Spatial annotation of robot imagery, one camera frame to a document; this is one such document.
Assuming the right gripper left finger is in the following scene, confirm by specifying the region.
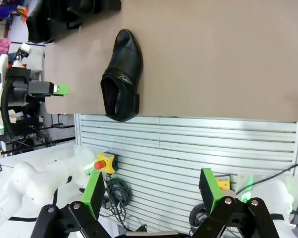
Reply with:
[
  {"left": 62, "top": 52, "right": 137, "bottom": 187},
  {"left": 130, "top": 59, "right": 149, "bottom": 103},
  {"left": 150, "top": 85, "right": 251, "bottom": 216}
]
[{"left": 32, "top": 170, "right": 114, "bottom": 238}]

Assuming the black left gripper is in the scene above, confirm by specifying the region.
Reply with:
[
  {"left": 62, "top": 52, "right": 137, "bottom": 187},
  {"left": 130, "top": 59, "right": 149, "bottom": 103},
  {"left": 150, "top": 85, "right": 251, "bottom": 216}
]
[{"left": 8, "top": 68, "right": 71, "bottom": 107}]

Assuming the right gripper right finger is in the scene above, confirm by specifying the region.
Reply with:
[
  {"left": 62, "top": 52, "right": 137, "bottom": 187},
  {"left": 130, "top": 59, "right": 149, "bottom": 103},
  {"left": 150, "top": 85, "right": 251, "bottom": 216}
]
[{"left": 188, "top": 167, "right": 280, "bottom": 238}]

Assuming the black leather buckle shoe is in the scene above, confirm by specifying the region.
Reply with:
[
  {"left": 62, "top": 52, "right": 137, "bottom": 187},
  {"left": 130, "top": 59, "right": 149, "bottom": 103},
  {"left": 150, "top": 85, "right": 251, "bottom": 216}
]
[
  {"left": 27, "top": 1, "right": 55, "bottom": 32},
  {"left": 100, "top": 29, "right": 144, "bottom": 122}
]

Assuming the black acrylic shoe stand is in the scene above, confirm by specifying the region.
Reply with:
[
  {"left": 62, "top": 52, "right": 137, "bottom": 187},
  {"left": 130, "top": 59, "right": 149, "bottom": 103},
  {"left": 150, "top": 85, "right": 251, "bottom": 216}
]
[
  {"left": 64, "top": 0, "right": 122, "bottom": 29},
  {"left": 26, "top": 14, "right": 81, "bottom": 44}
]

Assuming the yellow emergency stop red button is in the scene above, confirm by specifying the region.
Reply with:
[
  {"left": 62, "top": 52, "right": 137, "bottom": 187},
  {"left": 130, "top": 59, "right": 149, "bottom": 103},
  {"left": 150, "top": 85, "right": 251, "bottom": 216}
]
[{"left": 93, "top": 152, "right": 119, "bottom": 176}]

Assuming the yellow switch box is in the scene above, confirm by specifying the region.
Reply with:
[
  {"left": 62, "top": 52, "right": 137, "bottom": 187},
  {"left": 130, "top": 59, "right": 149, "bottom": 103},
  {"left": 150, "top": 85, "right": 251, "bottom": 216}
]
[{"left": 215, "top": 175, "right": 232, "bottom": 192}]

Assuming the grey cable bundle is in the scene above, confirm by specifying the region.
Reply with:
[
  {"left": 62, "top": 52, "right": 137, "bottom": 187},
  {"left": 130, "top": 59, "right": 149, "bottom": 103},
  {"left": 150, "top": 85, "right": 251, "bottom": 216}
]
[{"left": 102, "top": 178, "right": 133, "bottom": 224}]

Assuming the coiled black cable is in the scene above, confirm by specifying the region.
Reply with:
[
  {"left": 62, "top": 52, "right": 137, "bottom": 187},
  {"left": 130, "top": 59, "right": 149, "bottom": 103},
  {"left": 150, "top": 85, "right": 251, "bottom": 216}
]
[{"left": 189, "top": 205, "right": 210, "bottom": 229}]

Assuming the small white camera box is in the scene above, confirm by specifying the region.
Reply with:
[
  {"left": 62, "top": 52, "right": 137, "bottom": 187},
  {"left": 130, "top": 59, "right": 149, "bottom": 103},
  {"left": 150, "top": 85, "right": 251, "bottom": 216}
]
[{"left": 14, "top": 43, "right": 32, "bottom": 68}]

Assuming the black cable sleeve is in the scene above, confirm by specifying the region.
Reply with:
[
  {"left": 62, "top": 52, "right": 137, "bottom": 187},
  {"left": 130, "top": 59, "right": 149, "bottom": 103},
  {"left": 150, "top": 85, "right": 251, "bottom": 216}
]
[{"left": 0, "top": 74, "right": 17, "bottom": 143}]

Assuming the thin black power cable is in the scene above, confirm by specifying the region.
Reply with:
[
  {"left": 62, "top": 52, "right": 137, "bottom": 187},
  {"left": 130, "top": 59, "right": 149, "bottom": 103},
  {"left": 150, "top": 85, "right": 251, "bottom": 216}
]
[{"left": 237, "top": 163, "right": 298, "bottom": 197}]

